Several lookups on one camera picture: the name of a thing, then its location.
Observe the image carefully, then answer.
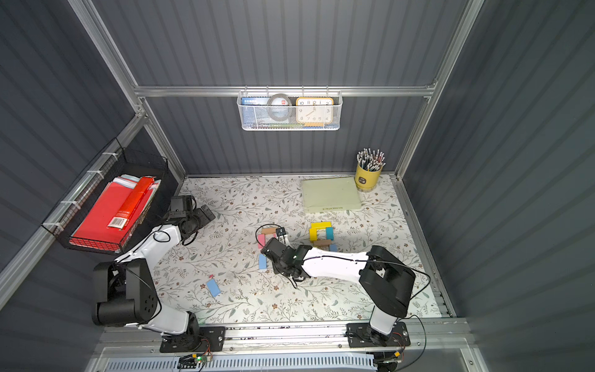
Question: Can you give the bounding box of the blue block front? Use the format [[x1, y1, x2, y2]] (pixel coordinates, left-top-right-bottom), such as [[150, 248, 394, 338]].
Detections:
[[206, 278, 221, 298]]

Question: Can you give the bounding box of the grey tape roll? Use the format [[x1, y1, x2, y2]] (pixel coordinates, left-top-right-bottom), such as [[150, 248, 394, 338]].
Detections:
[[267, 93, 292, 122]]

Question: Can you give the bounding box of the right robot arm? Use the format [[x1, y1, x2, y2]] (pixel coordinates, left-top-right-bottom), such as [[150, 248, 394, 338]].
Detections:
[[259, 226, 416, 338]]

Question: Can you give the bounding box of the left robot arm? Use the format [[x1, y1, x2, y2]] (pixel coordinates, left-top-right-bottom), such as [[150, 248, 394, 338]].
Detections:
[[91, 195, 215, 336]]

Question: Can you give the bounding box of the pale green workspace book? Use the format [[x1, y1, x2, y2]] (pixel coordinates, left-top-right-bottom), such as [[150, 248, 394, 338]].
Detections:
[[302, 177, 362, 213]]

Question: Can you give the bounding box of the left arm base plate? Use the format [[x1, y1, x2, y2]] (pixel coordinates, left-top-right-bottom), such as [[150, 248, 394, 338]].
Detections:
[[160, 326, 226, 353]]

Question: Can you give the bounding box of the white wire wall basket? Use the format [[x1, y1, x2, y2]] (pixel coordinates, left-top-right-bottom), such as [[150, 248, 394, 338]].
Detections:
[[236, 89, 343, 131]]

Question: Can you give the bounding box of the red long box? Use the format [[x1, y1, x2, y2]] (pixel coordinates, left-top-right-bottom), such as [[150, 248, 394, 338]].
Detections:
[[108, 177, 154, 230]]

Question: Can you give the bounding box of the black wire side basket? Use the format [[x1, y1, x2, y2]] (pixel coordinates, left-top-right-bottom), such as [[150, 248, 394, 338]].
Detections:
[[42, 148, 177, 255]]

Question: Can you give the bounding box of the yellow square clock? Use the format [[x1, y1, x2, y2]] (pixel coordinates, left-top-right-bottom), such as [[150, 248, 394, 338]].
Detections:
[[295, 97, 335, 126]]

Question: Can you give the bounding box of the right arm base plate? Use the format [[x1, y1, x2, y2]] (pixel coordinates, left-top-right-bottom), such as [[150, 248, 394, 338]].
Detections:
[[346, 322, 411, 348]]

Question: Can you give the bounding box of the red folder stack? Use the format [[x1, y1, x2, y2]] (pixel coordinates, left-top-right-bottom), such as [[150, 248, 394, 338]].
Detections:
[[69, 175, 161, 252]]

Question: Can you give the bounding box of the teal block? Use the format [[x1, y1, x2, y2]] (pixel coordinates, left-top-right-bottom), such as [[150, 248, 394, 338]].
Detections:
[[325, 227, 334, 241]]

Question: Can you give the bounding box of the green circuit board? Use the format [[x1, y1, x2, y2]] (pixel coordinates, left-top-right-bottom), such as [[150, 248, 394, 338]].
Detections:
[[177, 353, 212, 371]]

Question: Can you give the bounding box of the yellow pen cup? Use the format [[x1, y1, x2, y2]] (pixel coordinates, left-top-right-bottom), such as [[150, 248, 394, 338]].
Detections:
[[355, 148, 386, 192]]

